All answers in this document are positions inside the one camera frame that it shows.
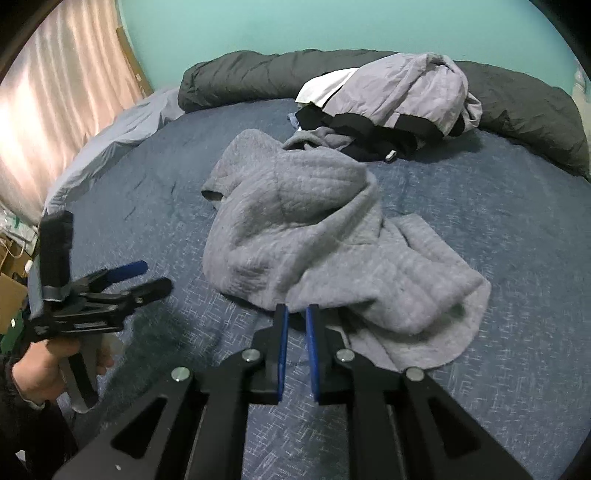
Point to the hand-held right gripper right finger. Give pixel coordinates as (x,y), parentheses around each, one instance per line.
(312,355)

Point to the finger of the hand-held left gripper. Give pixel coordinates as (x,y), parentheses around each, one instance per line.
(152,288)
(129,268)

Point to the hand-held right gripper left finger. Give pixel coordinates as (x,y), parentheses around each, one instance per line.
(283,350)

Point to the grey knit sweater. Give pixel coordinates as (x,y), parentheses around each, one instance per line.
(295,230)

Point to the person's left forearm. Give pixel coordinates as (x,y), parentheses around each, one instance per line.
(27,443)

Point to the person's left hand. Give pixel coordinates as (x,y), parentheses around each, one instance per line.
(37,374)

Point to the white plastic bag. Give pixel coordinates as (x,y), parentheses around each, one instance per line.
(16,230)

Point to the cardboard box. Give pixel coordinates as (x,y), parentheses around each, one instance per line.
(11,295)

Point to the light blue sheet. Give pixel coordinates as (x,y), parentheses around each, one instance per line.
(115,134)

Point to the pink curtain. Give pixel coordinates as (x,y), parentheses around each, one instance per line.
(51,92)

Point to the blue patterned bed sheet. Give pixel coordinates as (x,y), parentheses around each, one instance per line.
(461,207)

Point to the dark grey duvet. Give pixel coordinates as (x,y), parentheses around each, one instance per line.
(240,78)

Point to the black garment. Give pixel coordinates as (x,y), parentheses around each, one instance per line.
(364,141)

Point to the light grey jacket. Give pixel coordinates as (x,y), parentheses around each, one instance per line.
(406,92)

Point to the wooden window frame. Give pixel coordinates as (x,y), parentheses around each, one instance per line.
(136,64)

